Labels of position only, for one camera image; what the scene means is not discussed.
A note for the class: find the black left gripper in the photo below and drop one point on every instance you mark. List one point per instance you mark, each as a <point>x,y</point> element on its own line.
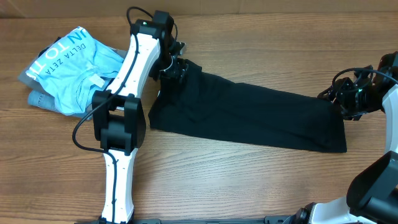
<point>176,73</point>

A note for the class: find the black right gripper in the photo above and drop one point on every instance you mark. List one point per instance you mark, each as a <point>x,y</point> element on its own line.
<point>342,101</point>

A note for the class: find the black t-shirt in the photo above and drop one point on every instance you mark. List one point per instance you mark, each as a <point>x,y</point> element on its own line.
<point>208,106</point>

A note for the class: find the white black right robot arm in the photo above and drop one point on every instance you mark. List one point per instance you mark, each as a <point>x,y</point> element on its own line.
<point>372,195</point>

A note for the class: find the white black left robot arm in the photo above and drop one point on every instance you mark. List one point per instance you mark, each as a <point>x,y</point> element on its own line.
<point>118,117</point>

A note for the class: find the light blue printed t-shirt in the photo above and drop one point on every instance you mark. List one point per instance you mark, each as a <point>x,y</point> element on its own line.
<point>73,68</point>

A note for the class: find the blue denim folded jeans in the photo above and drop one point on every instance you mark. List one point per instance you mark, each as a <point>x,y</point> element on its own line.
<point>66,101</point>

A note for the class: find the grey folded garment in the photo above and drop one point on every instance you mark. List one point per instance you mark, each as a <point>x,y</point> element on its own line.
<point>25,79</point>

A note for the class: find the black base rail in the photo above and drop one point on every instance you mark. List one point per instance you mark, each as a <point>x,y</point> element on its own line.
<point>279,219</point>

